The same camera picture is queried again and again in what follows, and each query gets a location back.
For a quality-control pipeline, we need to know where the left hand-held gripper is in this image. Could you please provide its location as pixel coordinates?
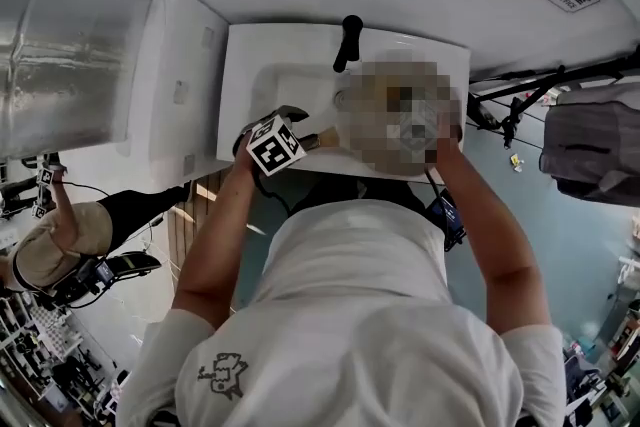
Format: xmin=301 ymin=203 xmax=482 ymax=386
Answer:
xmin=233 ymin=104 xmax=322 ymax=178

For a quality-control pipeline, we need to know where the person's right forearm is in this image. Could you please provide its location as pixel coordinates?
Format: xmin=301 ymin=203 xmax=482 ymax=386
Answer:
xmin=433 ymin=134 xmax=554 ymax=335

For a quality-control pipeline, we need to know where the person's left forearm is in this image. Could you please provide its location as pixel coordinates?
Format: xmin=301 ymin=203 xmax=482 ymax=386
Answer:
xmin=171 ymin=149 xmax=261 ymax=332

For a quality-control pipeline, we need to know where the white ceramic sink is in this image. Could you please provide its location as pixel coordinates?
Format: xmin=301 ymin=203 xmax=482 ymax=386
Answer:
xmin=215 ymin=22 xmax=472 ymax=179

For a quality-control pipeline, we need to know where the black faucet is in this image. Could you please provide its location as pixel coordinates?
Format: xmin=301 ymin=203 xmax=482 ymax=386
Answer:
xmin=331 ymin=14 xmax=364 ymax=74

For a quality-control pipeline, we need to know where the wooden slat panel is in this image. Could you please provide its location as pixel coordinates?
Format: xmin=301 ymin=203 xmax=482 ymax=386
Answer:
xmin=167 ymin=169 xmax=224 ymax=311

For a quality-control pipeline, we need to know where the person's white t-shirt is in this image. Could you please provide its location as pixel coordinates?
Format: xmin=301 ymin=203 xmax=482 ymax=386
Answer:
xmin=115 ymin=199 xmax=569 ymax=427

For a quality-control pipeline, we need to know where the black tripod stand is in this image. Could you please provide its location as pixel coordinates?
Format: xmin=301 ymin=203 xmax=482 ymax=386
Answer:
xmin=467 ymin=54 xmax=640 ymax=150

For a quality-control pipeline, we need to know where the grey backpack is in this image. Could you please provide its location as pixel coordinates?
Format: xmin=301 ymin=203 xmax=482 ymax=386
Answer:
xmin=538 ymin=82 xmax=640 ymax=209

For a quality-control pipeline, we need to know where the cluttered storage shelf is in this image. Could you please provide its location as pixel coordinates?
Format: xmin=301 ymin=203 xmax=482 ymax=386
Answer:
xmin=0 ymin=289 xmax=126 ymax=421

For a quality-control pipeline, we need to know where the black cable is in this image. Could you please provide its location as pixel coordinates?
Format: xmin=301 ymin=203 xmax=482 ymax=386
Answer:
xmin=251 ymin=168 xmax=297 ymax=217

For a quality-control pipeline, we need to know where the black phone on cable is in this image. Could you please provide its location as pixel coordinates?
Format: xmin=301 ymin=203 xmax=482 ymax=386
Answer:
xmin=424 ymin=188 xmax=469 ymax=252

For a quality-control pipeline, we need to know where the silver insulated duct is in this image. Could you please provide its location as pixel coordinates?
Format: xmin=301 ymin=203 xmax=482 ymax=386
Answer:
xmin=0 ymin=0 xmax=151 ymax=161

